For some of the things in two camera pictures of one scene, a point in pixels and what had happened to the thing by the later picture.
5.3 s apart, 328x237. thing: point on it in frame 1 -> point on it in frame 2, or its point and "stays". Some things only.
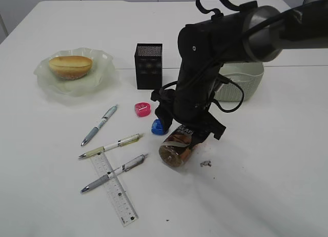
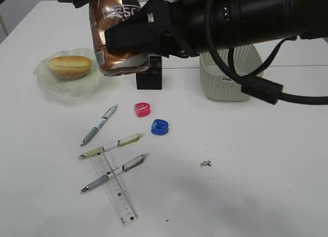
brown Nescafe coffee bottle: x=176 y=150 -> x=108 y=9
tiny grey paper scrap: x=206 y=163 stays
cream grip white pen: x=117 y=143 stays
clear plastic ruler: x=117 y=194 stays
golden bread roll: x=70 y=67 stays
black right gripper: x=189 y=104 -> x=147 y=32
